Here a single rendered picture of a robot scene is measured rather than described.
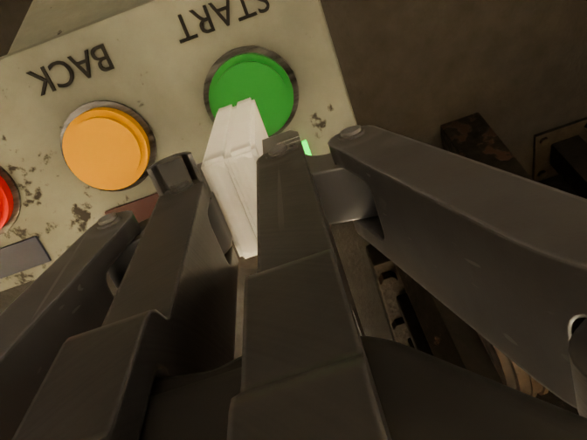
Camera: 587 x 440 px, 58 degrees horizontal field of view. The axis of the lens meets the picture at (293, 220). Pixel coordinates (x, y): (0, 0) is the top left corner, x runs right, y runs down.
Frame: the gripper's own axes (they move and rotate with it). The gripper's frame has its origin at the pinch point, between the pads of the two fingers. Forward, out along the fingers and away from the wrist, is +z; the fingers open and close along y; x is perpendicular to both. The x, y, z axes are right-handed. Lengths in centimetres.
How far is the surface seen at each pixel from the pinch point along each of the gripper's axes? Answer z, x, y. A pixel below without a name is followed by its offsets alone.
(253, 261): 23.9, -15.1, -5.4
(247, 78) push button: 8.3, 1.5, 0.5
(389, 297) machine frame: 92, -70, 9
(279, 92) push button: 8.3, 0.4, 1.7
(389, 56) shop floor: 78, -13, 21
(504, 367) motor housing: 38, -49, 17
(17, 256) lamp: 9.4, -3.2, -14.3
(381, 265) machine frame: 88, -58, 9
